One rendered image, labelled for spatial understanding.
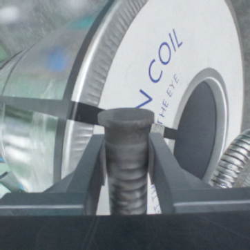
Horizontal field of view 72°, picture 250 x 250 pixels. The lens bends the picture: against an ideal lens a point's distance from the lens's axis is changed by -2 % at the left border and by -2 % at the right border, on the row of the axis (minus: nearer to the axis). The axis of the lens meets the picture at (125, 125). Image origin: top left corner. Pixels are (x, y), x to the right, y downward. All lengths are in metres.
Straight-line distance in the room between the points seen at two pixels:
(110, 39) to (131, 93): 0.11
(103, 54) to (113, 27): 0.06
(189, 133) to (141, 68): 0.74
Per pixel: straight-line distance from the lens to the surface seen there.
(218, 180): 0.18
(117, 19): 0.37
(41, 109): 0.42
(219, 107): 0.97
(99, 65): 0.32
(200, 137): 1.05
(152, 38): 0.44
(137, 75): 0.39
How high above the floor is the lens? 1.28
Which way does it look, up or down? 29 degrees down
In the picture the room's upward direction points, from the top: 135 degrees counter-clockwise
